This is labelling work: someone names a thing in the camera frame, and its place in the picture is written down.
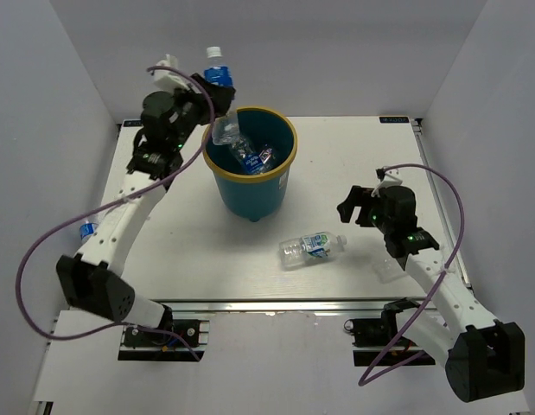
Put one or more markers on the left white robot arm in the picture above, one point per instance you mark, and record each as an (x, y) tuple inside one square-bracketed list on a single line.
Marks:
[(91, 279)]

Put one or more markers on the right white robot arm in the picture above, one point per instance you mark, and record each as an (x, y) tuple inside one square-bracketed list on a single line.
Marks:
[(482, 357)]

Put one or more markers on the crushed clear unlabelled bottle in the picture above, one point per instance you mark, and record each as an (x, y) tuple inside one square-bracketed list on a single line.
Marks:
[(387, 270)]

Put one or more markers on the corner marker sticker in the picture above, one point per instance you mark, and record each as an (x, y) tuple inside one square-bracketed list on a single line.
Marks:
[(132, 123), (394, 120)]

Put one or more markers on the small bottle blue label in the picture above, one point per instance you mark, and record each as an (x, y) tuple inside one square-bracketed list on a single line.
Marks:
[(87, 230)]

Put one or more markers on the clear bottle green white label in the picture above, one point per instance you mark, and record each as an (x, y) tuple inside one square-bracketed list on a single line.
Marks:
[(311, 249)]

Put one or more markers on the clear bottle dark blue label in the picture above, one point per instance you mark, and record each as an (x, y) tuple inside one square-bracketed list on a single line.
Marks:
[(226, 126)]

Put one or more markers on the aluminium front rail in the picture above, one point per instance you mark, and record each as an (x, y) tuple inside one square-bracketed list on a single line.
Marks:
[(329, 307)]

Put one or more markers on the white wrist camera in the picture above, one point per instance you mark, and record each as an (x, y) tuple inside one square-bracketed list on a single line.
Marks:
[(387, 178), (166, 80)]

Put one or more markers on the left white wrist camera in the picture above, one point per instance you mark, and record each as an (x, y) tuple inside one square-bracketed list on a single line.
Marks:
[(166, 80)]

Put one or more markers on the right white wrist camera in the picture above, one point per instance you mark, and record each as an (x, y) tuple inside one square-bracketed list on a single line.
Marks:
[(387, 178)]

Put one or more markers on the left corner marker sticker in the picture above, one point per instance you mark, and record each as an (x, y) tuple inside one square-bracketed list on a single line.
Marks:
[(132, 123)]

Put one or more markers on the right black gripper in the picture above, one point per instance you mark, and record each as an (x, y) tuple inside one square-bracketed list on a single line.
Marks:
[(358, 196)]

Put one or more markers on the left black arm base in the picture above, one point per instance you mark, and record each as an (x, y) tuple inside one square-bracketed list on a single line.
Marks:
[(188, 344)]

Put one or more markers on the Aquafina clear water bottle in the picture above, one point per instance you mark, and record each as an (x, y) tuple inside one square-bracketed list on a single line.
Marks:
[(249, 159)]

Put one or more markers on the right corner marker sticker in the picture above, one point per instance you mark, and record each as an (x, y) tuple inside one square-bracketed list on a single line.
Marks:
[(394, 120)]

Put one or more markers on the teal bin with yellow rim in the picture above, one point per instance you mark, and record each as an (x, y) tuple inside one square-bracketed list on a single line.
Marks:
[(254, 197)]

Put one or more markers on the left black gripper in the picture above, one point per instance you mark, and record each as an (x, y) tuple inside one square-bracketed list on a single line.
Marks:
[(222, 96)]

